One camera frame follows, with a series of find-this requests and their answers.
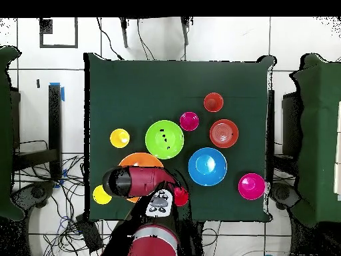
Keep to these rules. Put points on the pink cup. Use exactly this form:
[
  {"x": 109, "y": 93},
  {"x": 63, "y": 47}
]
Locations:
[{"x": 189, "y": 121}]

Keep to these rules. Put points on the black power adapter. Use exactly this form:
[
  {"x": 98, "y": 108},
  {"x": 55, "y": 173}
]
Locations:
[{"x": 89, "y": 234}]

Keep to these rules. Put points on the green bowl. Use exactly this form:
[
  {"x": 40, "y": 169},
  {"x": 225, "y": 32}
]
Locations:
[{"x": 157, "y": 145}]

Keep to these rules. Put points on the bright yellow cup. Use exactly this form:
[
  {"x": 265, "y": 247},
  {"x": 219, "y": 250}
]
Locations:
[{"x": 101, "y": 196}]

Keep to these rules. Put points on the black metal post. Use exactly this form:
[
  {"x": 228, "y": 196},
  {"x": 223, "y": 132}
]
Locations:
[{"x": 271, "y": 128}]

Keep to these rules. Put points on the red cup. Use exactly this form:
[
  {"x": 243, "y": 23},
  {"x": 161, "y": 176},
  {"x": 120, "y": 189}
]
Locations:
[{"x": 181, "y": 199}]

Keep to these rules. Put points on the blue bowl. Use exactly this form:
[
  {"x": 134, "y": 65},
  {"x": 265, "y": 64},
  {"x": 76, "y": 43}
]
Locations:
[{"x": 207, "y": 174}]

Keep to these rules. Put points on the black cabinet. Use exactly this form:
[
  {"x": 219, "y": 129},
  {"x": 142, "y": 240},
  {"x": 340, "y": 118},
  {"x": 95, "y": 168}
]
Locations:
[
  {"x": 15, "y": 120},
  {"x": 291, "y": 125}
]

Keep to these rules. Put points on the blue tape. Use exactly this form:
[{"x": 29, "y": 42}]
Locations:
[{"x": 63, "y": 94}]

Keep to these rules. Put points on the grey square floor frame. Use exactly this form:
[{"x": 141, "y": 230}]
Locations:
[{"x": 58, "y": 46}]

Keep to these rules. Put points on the pink bowl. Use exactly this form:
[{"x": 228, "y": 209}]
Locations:
[{"x": 251, "y": 188}]

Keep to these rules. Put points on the small orange bowl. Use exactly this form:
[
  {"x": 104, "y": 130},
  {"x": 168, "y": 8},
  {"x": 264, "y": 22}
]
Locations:
[{"x": 223, "y": 133}]

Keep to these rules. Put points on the dark green table cloth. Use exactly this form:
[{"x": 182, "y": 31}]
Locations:
[{"x": 159, "y": 88}]

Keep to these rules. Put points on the grey metal leg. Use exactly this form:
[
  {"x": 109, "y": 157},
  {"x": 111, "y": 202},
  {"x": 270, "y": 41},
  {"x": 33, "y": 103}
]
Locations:
[
  {"x": 185, "y": 32},
  {"x": 124, "y": 34}
]

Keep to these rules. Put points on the black metal stand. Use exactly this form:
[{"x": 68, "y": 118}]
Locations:
[{"x": 54, "y": 120}]

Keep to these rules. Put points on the orange cup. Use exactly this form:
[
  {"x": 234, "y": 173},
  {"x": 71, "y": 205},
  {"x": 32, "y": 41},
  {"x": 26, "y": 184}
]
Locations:
[{"x": 213, "y": 102}]

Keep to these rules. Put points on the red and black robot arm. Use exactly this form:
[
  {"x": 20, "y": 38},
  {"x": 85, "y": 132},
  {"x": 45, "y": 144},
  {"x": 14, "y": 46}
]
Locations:
[{"x": 143, "y": 181}]

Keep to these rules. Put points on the large yellow-orange bowl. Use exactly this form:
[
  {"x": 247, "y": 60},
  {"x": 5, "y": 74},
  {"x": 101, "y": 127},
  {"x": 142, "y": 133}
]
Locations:
[{"x": 141, "y": 160}]

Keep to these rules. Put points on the grey office chair base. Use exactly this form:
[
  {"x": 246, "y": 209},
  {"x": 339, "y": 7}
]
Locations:
[
  {"x": 282, "y": 193},
  {"x": 34, "y": 192}
]

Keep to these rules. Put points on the amber yellow cup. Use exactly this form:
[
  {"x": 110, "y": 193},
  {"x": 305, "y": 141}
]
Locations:
[{"x": 118, "y": 140}]

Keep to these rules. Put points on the green cloth side table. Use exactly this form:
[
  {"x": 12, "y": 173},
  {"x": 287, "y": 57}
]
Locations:
[
  {"x": 319, "y": 133},
  {"x": 5, "y": 133}
]

